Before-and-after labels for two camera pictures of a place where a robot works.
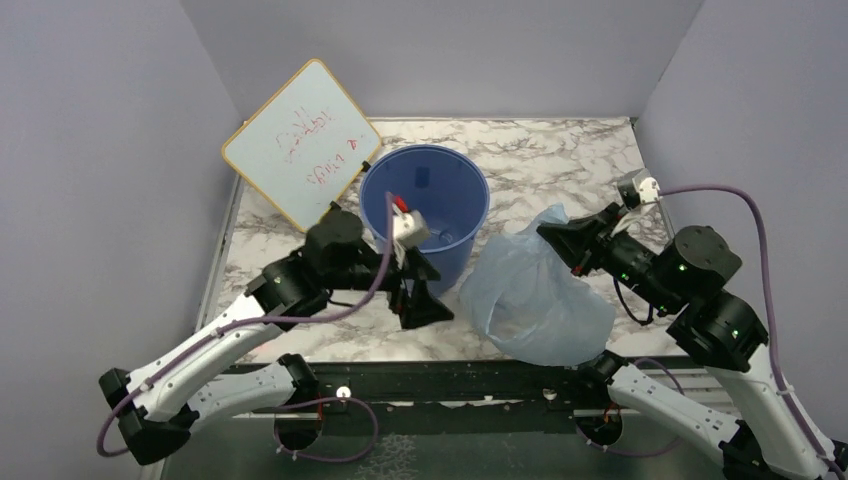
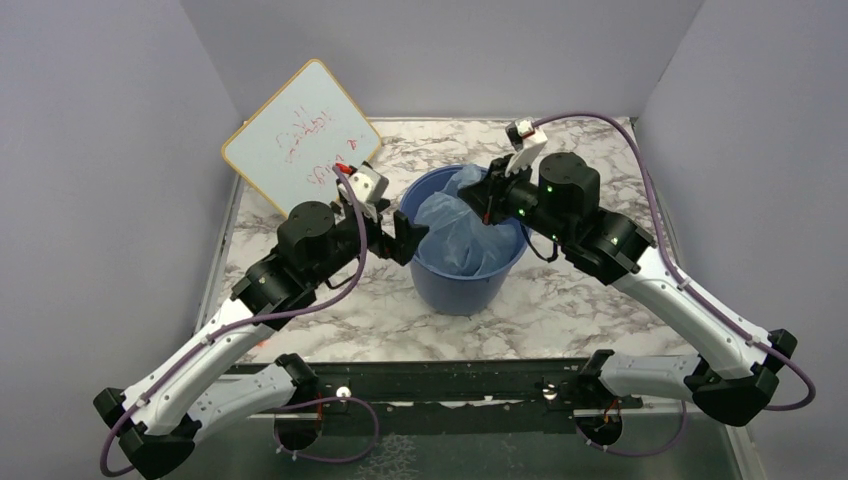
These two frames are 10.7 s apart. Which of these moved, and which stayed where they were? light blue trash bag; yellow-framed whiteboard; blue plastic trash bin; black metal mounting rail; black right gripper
Moved: blue plastic trash bin; light blue trash bag; black right gripper
Stayed: black metal mounting rail; yellow-framed whiteboard
